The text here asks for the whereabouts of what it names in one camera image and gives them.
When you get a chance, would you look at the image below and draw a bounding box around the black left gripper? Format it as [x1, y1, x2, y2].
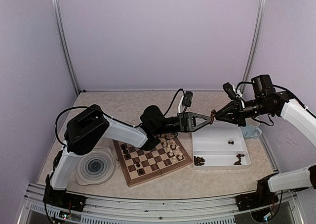
[155, 112, 212, 135]

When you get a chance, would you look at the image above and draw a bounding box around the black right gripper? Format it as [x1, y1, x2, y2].
[216, 96, 273, 127]

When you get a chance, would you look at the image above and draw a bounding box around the white plastic tray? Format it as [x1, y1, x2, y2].
[192, 122, 251, 170]

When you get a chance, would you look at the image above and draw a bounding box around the wooden chess board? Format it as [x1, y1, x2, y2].
[113, 134, 192, 187]

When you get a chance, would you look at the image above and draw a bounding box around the dark chess piece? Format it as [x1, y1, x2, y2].
[121, 144, 129, 154]

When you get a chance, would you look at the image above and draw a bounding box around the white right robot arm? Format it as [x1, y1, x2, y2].
[215, 74, 316, 206]

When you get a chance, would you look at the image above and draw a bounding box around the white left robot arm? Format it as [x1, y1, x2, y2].
[45, 104, 215, 207]

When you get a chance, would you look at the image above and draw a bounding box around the white chess pieces row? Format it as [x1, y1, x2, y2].
[158, 135, 185, 164]

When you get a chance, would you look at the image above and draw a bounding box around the light blue mug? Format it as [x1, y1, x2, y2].
[241, 118, 262, 139]

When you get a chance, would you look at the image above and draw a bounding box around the collapsible silicone bowl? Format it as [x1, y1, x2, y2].
[75, 147, 116, 186]

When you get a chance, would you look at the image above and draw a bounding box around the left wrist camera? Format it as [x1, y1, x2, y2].
[178, 91, 193, 114]

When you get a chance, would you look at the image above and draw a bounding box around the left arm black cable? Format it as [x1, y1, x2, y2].
[54, 88, 186, 148]

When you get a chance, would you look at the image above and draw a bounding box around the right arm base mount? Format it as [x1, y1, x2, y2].
[236, 179, 283, 223]

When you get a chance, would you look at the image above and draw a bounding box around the front aluminium rail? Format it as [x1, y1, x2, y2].
[14, 183, 306, 224]

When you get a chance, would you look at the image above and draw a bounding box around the right aluminium frame post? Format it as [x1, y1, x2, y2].
[241, 0, 267, 82]

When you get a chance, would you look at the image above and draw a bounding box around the aluminium frame post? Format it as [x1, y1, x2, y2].
[51, 0, 80, 96]
[241, 0, 267, 82]

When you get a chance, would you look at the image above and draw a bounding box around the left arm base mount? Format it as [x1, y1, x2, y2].
[43, 174, 86, 212]

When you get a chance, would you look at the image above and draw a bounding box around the left aluminium frame post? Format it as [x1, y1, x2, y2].
[51, 0, 80, 96]

